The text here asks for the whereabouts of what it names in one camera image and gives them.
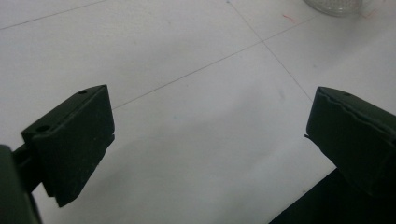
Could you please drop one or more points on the white table board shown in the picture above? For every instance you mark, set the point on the white table board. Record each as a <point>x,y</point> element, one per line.
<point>202,93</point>

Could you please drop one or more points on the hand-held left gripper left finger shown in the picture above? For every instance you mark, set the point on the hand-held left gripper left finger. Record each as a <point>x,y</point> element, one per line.
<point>74,140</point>

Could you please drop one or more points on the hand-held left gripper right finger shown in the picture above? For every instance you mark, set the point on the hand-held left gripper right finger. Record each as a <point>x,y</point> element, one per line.
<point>358,140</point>

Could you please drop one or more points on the clear glass jar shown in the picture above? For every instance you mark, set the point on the clear glass jar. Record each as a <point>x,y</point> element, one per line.
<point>336,7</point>

